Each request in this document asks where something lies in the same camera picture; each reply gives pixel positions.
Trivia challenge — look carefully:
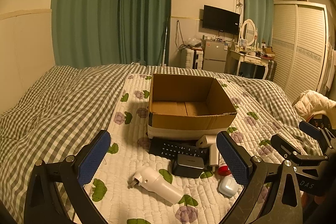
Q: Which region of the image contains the white handheld device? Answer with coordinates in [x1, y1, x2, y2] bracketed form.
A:
[196, 135, 219, 167]

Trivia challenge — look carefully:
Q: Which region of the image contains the white cylindrical electric tool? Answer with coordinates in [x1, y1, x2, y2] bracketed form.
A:
[128, 165, 183, 204]

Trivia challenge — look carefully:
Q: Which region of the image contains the black tv remote control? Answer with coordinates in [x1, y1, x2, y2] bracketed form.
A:
[149, 138, 209, 162]

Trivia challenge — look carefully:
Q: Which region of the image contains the white puffy jacket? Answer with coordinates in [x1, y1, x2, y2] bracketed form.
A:
[292, 90, 336, 127]

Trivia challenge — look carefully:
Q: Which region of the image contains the white bottle red cap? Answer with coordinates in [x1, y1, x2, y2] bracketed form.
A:
[218, 155, 231, 176]

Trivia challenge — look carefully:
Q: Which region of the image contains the white floral quilted mat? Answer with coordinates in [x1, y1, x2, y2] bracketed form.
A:
[85, 74, 289, 223]

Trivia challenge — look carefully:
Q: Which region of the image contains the black square box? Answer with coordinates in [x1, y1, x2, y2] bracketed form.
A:
[172, 154, 205, 178]

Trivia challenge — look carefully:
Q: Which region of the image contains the white dressing table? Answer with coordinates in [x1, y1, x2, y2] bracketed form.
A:
[224, 50, 275, 81]

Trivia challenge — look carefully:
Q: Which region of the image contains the grey checkered bed cover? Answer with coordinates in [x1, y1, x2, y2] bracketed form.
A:
[1, 64, 321, 223]

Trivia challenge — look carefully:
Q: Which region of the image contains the white slatted wardrobe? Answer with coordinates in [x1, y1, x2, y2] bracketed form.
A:
[272, 1, 329, 102]

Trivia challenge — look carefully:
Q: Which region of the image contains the brown cardboard box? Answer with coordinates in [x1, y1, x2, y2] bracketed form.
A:
[147, 74, 237, 140]

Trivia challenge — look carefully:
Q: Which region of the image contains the small silver refrigerator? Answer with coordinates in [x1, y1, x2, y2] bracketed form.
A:
[202, 40, 228, 73]

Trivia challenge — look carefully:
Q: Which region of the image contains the round white vanity mirror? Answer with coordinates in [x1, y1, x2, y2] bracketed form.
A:
[239, 19, 257, 46]

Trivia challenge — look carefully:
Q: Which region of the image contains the white suitcase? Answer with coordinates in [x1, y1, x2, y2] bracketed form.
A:
[181, 48, 203, 70]

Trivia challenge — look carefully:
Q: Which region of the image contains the small green curtain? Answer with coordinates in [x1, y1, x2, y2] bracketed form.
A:
[244, 0, 274, 47]

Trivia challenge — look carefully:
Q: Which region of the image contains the white mop pole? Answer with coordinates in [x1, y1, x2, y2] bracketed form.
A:
[161, 17, 169, 67]

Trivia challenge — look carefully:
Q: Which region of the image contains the large green curtain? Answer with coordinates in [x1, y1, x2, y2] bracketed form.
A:
[51, 0, 171, 68]

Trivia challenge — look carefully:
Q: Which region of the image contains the black wall television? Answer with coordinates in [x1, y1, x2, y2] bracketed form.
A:
[202, 5, 240, 35]

